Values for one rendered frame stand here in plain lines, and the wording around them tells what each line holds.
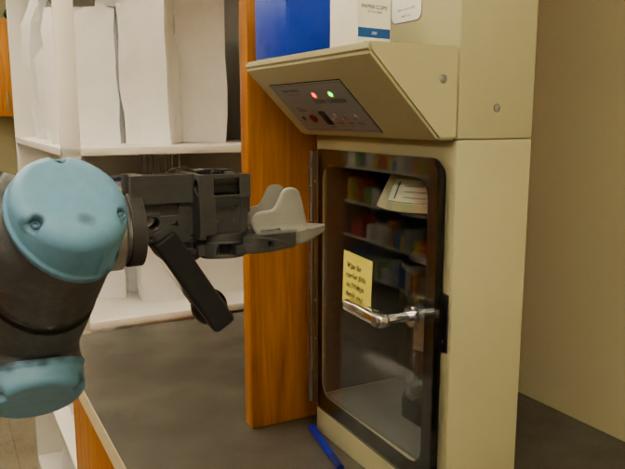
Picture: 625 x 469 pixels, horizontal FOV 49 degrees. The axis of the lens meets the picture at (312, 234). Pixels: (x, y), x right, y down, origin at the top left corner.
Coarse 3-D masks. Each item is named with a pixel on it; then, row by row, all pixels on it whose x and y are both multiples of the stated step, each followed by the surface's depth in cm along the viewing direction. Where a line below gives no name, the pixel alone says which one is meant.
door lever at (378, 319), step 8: (344, 304) 87; (352, 304) 86; (360, 304) 85; (352, 312) 85; (360, 312) 84; (368, 312) 82; (376, 312) 82; (408, 312) 83; (416, 312) 82; (368, 320) 82; (376, 320) 80; (384, 320) 80; (392, 320) 81; (400, 320) 82; (408, 320) 82; (416, 320) 82
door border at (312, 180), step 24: (312, 168) 103; (312, 192) 104; (312, 216) 104; (312, 240) 105; (312, 264) 105; (312, 288) 106; (312, 312) 107; (312, 336) 107; (312, 360) 108; (312, 384) 109
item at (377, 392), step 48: (336, 192) 97; (384, 192) 86; (432, 192) 77; (336, 240) 98; (384, 240) 87; (432, 240) 78; (336, 288) 99; (384, 288) 88; (432, 288) 79; (336, 336) 101; (384, 336) 89; (432, 336) 79; (336, 384) 102; (384, 384) 90; (432, 384) 80; (384, 432) 91; (432, 432) 81
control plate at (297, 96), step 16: (336, 80) 79; (288, 96) 93; (304, 96) 90; (320, 96) 86; (336, 96) 83; (352, 96) 80; (304, 112) 94; (336, 112) 87; (352, 112) 83; (320, 128) 95; (336, 128) 91; (352, 128) 88; (368, 128) 84
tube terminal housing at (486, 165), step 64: (448, 0) 75; (512, 0) 76; (512, 64) 78; (512, 128) 79; (448, 192) 78; (512, 192) 81; (448, 256) 79; (512, 256) 82; (448, 320) 79; (512, 320) 84; (448, 384) 80; (512, 384) 85; (448, 448) 82; (512, 448) 87
